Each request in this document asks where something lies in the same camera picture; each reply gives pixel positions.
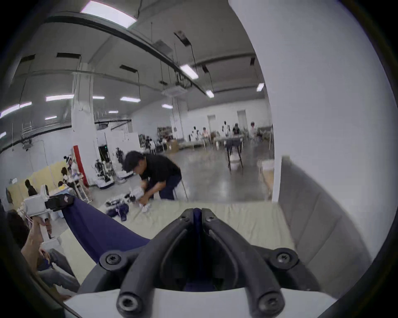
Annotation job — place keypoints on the white wheeled robot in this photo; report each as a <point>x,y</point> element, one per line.
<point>103,177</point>

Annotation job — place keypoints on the black-legged table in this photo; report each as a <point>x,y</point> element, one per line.
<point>234,150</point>

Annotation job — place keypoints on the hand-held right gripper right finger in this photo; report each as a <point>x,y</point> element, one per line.
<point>248,264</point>

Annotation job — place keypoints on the wooden table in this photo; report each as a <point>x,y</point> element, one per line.
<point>266,175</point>

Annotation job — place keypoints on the small dark blue garment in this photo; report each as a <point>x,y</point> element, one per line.
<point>119,211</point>

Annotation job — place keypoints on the brown carton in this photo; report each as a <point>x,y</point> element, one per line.
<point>173,146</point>

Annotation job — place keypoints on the group of people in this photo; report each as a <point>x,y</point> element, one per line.
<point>224,130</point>

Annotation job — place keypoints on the white crumpled cloth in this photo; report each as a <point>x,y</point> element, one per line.
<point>145,208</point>

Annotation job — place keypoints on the grey padded headboard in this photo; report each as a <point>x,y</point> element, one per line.
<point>320,223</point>

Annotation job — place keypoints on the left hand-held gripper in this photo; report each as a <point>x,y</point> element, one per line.
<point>34,203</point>

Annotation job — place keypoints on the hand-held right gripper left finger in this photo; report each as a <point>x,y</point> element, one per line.
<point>146,264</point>

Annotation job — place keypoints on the person's left hand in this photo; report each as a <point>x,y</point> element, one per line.
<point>32,239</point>

